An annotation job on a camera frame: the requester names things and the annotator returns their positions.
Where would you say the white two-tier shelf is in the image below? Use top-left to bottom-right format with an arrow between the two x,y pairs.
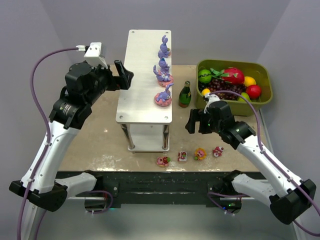
115,29 -> 173,152

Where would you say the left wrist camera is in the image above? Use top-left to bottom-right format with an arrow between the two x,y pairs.
76,42 -> 109,69

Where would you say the green toy lime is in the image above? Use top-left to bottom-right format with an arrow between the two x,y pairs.
198,69 -> 212,84

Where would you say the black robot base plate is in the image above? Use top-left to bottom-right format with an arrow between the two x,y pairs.
56,170 -> 252,210

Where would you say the red toy dragon fruit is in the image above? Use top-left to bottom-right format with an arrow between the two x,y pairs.
210,67 -> 245,85

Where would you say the yellow toy lemon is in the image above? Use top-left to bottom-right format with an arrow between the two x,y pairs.
244,76 -> 257,88

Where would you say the pink yellow bear toy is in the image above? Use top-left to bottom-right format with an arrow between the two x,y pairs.
193,147 -> 207,161

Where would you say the olive green plastic bin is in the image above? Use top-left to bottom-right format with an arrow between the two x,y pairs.
196,59 -> 273,117

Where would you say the purple bunny with blue bow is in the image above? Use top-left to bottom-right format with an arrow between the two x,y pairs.
158,58 -> 171,73

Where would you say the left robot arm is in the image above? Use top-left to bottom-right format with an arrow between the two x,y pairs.
9,60 -> 134,212

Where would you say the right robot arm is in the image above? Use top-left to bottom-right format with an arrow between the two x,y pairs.
185,100 -> 317,225

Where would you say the green toy apple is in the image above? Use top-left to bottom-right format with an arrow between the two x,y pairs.
237,92 -> 251,102

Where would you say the red white strawberry toy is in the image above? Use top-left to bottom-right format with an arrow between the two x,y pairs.
177,151 -> 188,162

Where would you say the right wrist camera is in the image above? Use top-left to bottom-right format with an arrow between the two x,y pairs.
203,93 -> 220,114

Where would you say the purple bunny with strawberry cake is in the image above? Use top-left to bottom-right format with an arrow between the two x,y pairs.
157,35 -> 172,59

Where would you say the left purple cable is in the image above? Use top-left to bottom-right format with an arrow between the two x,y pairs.
16,46 -> 115,240

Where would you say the purple toy grape bunch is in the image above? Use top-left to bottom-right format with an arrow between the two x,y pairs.
198,78 -> 246,101

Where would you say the yellow toy mango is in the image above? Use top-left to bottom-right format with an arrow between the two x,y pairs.
201,88 -> 211,96

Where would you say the red toy apple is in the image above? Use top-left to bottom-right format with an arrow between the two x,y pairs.
245,84 -> 262,100

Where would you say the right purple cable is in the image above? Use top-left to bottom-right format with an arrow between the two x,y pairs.
207,90 -> 320,237

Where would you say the purple cable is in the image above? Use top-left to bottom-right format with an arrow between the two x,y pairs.
207,90 -> 320,237
16,46 -> 115,240

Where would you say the green glass bottle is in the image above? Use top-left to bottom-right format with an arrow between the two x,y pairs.
178,80 -> 192,108

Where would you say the red pink bear toy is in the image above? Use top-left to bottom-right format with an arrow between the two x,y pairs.
212,146 -> 224,158

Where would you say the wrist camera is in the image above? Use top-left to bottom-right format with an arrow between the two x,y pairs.
203,93 -> 220,114
76,42 -> 109,69

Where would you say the pink strawberry donut toy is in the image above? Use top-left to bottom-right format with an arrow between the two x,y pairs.
156,156 -> 171,167

